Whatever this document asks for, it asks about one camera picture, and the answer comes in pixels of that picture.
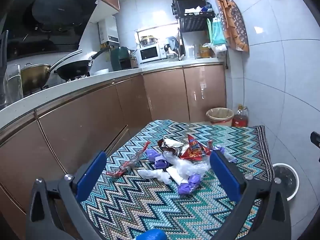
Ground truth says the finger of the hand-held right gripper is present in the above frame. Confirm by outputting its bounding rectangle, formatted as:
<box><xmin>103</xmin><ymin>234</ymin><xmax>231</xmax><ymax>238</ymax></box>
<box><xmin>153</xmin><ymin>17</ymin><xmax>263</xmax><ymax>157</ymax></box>
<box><xmin>310</xmin><ymin>131</ymin><xmax>320</xmax><ymax>148</ymax></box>

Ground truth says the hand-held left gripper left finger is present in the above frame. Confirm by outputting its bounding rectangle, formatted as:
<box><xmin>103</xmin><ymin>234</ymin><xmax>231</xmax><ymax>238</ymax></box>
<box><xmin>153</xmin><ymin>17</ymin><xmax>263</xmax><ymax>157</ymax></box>
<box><xmin>25</xmin><ymin>150</ymin><xmax>108</xmax><ymax>240</ymax></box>

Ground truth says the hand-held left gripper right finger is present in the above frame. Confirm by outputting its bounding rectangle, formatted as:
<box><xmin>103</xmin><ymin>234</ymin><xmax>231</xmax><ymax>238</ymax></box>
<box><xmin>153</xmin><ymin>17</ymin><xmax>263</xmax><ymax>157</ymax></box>
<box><xmin>209</xmin><ymin>150</ymin><xmax>292</xmax><ymax>240</ymax></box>

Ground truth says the clear plastic bag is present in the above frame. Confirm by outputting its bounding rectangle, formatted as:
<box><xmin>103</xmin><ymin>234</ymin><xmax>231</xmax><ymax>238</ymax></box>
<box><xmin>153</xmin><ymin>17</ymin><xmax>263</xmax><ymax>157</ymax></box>
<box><xmin>165</xmin><ymin>152</ymin><xmax>211</xmax><ymax>184</ymax></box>

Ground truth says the red snack packet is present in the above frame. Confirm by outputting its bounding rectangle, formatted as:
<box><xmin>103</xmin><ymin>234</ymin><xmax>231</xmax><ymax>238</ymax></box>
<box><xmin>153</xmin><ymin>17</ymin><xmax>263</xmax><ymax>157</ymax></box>
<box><xmin>179</xmin><ymin>134</ymin><xmax>213</xmax><ymax>161</ymax></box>

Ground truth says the knotted purple plastic bag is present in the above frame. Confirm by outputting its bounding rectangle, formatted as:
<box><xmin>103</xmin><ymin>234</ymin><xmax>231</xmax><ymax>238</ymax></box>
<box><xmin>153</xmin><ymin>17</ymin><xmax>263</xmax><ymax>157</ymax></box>
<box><xmin>146</xmin><ymin>148</ymin><xmax>171</xmax><ymax>170</ymax></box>
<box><xmin>177</xmin><ymin>174</ymin><xmax>201</xmax><ymax>196</ymax></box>

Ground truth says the long red clear wrapper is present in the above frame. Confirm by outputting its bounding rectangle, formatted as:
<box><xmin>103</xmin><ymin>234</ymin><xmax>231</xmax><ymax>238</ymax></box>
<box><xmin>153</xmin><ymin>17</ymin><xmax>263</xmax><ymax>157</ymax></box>
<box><xmin>105</xmin><ymin>141</ymin><xmax>151</xmax><ymax>178</ymax></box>

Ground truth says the brown white torn wrapper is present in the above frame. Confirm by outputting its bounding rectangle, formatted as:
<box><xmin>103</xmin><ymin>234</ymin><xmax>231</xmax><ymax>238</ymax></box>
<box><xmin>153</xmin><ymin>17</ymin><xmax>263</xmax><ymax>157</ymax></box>
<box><xmin>157</xmin><ymin>137</ymin><xmax>185</xmax><ymax>159</ymax></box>

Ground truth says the brown kitchen base cabinet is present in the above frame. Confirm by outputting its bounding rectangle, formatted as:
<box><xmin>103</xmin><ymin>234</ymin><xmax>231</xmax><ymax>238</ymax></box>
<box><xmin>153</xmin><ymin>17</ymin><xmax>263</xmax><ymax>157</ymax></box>
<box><xmin>0</xmin><ymin>64</ymin><xmax>227</xmax><ymax>215</ymax></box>

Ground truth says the cooking oil bottle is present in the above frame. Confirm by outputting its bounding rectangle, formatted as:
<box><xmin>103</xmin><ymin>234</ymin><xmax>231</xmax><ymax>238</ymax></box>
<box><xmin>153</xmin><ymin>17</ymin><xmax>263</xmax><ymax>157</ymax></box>
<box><xmin>231</xmin><ymin>104</ymin><xmax>249</xmax><ymax>127</ymax></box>

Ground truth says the zigzag knitted blanket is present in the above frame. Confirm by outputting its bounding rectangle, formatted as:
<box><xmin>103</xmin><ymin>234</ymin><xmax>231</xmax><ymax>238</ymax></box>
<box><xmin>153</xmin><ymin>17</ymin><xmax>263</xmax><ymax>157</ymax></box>
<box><xmin>81</xmin><ymin>120</ymin><xmax>274</xmax><ymax>240</ymax></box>

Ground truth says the beige lined waste basket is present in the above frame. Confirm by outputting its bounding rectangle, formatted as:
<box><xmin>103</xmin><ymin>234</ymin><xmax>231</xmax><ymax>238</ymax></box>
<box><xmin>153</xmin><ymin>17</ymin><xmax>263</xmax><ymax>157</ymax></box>
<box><xmin>206</xmin><ymin>107</ymin><xmax>235</xmax><ymax>127</ymax></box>

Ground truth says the gas stove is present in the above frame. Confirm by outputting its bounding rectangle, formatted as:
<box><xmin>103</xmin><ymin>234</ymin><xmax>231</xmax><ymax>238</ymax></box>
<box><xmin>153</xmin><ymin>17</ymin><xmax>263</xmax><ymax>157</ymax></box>
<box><xmin>22</xmin><ymin>72</ymin><xmax>92</xmax><ymax>98</ymax></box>

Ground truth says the black wok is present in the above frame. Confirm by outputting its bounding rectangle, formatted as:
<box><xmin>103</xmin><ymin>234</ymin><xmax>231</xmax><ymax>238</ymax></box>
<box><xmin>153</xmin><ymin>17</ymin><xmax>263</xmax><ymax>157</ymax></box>
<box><xmin>54</xmin><ymin>45</ymin><xmax>112</xmax><ymax>80</ymax></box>

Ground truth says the green countertop appliance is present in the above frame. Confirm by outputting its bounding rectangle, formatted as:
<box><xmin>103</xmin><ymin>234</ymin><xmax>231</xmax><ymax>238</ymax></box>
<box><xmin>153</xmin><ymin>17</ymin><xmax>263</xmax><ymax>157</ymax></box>
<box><xmin>110</xmin><ymin>46</ymin><xmax>132</xmax><ymax>72</ymax></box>

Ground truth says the clear glass pitcher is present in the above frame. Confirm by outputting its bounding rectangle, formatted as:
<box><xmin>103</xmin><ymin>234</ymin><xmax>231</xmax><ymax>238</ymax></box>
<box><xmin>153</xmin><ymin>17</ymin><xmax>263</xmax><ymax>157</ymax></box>
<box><xmin>4</xmin><ymin>64</ymin><xmax>24</xmax><ymax>104</ymax></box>

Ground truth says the yellow jar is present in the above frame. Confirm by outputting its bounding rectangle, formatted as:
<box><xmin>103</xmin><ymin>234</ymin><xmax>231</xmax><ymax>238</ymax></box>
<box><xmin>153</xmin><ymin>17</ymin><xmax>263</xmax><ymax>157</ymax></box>
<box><xmin>200</xmin><ymin>45</ymin><xmax>212</xmax><ymax>58</ymax></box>

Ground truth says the white plastic bag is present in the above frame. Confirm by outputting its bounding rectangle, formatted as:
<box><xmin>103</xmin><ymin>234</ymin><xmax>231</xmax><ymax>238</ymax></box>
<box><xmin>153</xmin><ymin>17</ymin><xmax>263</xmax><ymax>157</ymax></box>
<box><xmin>202</xmin><ymin>42</ymin><xmax>228</xmax><ymax>58</ymax></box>

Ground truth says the white microwave oven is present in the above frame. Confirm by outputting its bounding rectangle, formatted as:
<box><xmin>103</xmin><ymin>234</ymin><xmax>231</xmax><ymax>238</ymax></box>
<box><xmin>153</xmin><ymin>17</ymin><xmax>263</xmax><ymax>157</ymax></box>
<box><xmin>136</xmin><ymin>44</ymin><xmax>167</xmax><ymax>64</ymax></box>

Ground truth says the orange patterned apron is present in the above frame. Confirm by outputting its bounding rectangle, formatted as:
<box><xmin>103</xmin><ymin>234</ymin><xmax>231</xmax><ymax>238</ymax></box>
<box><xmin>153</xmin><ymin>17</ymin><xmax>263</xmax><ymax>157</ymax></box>
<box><xmin>212</xmin><ymin>0</ymin><xmax>250</xmax><ymax>53</ymax></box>

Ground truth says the blue electric kettle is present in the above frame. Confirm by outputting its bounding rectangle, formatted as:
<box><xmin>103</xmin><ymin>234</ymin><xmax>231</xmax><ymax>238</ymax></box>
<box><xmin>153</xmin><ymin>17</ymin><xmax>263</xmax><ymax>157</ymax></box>
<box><xmin>164</xmin><ymin>36</ymin><xmax>179</xmax><ymax>55</ymax></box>

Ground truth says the teal hanging bag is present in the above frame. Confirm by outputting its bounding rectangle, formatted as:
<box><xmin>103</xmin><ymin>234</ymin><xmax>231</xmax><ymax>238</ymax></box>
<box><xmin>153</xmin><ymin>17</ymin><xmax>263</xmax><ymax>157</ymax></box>
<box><xmin>206</xmin><ymin>15</ymin><xmax>228</xmax><ymax>47</ymax></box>

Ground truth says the steel pot with lid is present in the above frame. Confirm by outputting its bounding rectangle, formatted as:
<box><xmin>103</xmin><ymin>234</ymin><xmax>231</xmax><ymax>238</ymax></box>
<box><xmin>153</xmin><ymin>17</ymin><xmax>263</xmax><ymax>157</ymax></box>
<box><xmin>139</xmin><ymin>35</ymin><xmax>159</xmax><ymax>48</ymax></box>

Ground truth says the white water heater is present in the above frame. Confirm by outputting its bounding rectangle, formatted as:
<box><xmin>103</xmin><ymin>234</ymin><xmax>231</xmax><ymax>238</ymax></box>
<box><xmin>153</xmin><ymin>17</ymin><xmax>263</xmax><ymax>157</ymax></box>
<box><xmin>98</xmin><ymin>15</ymin><xmax>119</xmax><ymax>44</ymax></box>

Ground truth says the black metal storage rack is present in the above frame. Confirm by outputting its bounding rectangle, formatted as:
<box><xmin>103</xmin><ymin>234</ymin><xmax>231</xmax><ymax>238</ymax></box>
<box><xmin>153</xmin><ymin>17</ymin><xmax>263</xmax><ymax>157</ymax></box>
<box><xmin>170</xmin><ymin>0</ymin><xmax>217</xmax><ymax>60</ymax></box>

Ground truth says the black range hood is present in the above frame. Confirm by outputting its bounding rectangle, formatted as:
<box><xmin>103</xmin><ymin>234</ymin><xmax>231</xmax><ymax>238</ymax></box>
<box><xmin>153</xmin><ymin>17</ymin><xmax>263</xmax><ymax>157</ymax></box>
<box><xmin>0</xmin><ymin>0</ymin><xmax>99</xmax><ymax>62</ymax></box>

